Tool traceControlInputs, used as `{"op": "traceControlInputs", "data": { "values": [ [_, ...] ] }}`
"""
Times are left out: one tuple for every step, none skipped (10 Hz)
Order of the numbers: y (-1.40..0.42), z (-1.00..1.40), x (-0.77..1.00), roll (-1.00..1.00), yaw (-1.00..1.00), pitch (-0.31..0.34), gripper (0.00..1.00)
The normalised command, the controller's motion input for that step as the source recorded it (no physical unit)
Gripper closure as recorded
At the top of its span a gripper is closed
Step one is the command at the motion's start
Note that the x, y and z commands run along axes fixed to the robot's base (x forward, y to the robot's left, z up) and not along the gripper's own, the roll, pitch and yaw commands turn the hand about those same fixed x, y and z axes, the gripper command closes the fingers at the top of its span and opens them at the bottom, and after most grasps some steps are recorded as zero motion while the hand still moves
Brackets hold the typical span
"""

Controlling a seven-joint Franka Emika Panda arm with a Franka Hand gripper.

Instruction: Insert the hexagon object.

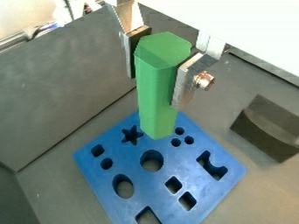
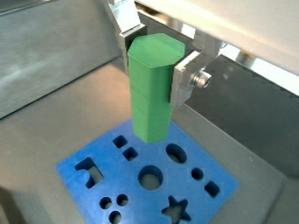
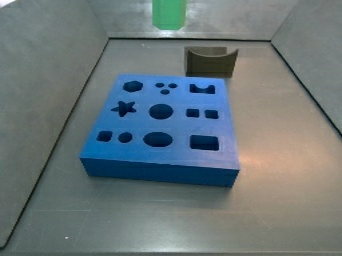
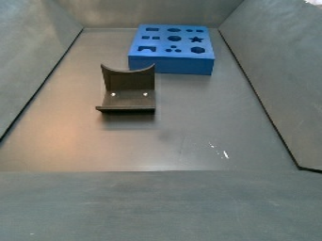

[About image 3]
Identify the green hexagon prism object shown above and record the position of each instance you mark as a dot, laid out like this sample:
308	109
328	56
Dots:
168	14

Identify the blue shape sorter block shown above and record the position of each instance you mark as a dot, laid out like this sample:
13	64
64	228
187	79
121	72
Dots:
164	130

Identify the dark grey curved holder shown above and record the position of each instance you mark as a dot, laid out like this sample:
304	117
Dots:
209	61

